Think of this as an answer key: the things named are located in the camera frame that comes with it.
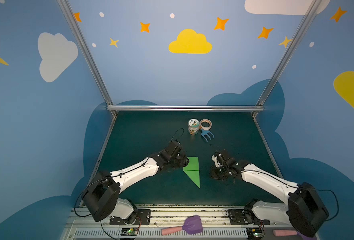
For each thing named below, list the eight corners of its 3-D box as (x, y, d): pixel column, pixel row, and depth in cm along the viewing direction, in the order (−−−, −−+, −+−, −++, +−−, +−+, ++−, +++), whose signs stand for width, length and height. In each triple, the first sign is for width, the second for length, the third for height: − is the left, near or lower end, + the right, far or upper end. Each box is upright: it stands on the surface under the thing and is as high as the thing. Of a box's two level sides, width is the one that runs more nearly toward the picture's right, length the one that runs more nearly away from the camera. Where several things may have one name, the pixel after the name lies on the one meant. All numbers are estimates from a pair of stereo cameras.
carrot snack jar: (188, 135, 112) (188, 127, 104) (187, 127, 117) (188, 118, 109) (198, 135, 112) (199, 127, 104) (197, 127, 117) (198, 118, 109)
